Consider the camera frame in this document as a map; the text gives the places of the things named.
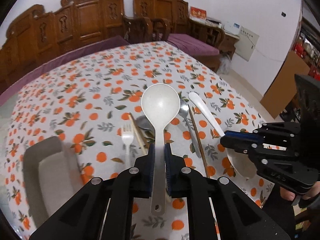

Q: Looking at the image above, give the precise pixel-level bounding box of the white ceramic soup spoon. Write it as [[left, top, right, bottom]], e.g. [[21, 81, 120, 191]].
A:
[[188, 92, 257, 179]]

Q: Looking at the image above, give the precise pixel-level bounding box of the small stainless steel spoon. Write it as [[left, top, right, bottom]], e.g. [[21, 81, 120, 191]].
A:
[[178, 99, 201, 159]]

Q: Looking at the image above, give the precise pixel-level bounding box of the dark brown wooden chopstick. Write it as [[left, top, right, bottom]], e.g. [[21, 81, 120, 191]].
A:
[[188, 107, 210, 178]]

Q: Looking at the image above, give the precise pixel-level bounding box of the person's right hand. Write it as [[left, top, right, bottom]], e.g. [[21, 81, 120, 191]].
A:
[[275, 180, 319, 208]]

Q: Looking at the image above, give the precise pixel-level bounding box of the large stainless steel spoon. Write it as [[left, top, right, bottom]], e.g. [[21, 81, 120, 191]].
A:
[[136, 115, 155, 140]]

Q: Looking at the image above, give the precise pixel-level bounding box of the grey metal utensil tray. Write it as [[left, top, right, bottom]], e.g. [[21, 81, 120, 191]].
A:
[[22, 136, 84, 228]]

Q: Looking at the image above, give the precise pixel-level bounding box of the light bamboo chopstick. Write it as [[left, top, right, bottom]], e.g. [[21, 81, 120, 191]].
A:
[[129, 113, 148, 155]]

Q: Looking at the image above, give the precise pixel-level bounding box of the purple bench cushion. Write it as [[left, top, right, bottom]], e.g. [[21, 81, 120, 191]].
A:
[[1, 36, 130, 106]]

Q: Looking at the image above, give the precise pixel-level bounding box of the carved wooden armchair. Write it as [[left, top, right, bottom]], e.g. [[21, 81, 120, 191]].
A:
[[133, 0, 221, 72]]

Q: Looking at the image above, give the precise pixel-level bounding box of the wooden side table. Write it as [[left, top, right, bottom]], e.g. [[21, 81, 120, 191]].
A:
[[189, 18, 240, 59]]

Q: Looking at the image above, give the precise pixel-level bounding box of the red gift box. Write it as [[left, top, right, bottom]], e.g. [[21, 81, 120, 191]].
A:
[[189, 7, 207, 20]]

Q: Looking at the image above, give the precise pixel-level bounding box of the white plastic ladle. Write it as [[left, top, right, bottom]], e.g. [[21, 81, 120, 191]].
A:
[[141, 83, 180, 216]]

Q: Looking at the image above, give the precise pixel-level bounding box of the stainless steel fork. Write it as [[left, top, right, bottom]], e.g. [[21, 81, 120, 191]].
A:
[[121, 122, 134, 168]]

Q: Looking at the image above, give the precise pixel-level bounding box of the carved wooden sofa bench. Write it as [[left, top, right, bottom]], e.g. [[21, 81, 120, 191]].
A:
[[1, 0, 153, 92]]

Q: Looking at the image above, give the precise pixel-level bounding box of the orange print tablecloth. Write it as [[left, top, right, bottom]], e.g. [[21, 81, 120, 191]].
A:
[[4, 42, 274, 239]]

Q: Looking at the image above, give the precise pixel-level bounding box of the purple armchair cushion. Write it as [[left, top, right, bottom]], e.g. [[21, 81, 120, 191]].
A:
[[167, 34, 220, 56]]

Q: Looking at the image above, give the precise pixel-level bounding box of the white wall electrical panel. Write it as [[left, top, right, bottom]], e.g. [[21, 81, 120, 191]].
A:
[[234, 26, 260, 62]]

